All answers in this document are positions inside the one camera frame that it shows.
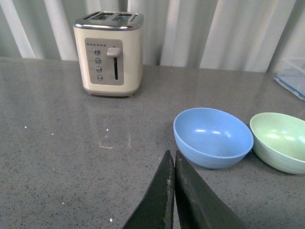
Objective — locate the cream toaster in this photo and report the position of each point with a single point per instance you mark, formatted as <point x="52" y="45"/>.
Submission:
<point x="109" y="46"/>

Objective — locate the clear plastic container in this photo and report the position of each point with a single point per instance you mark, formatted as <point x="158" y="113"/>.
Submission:
<point x="292" y="76"/>

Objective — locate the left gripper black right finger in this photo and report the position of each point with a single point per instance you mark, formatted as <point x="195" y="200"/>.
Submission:
<point x="198" y="206"/>

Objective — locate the light blue bowl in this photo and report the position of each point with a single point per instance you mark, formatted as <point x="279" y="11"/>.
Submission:
<point x="212" y="138"/>

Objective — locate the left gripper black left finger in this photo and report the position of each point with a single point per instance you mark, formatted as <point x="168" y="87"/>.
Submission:
<point x="155" y="211"/>

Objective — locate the light green bowl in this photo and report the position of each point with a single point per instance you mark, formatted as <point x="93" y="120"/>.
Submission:
<point x="279" y="140"/>

